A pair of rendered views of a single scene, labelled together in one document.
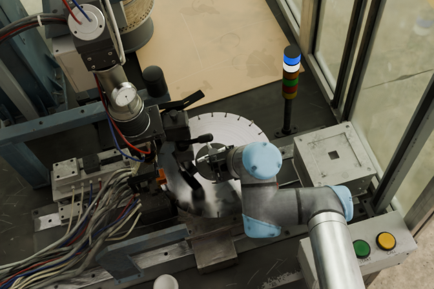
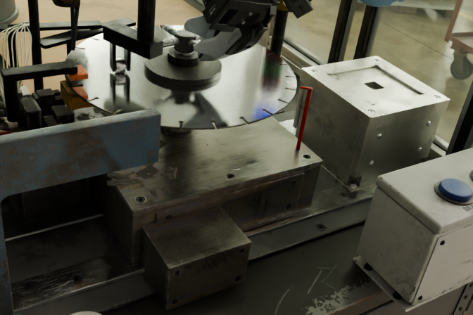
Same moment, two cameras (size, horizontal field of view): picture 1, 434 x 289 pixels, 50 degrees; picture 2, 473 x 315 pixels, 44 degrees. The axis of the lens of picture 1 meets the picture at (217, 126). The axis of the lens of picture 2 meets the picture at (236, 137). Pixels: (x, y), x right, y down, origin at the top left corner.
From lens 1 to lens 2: 87 cm
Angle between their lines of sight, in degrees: 32
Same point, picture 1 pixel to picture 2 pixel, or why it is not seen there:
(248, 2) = (165, 3)
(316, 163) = (352, 93)
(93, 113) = not seen: outside the picture
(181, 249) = (113, 267)
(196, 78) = not seen: hidden behind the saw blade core
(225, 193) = (219, 100)
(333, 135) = (362, 67)
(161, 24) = not seen: hidden behind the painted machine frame
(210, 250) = (188, 237)
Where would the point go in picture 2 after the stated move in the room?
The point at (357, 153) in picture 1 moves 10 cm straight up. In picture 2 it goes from (408, 82) to (425, 27)
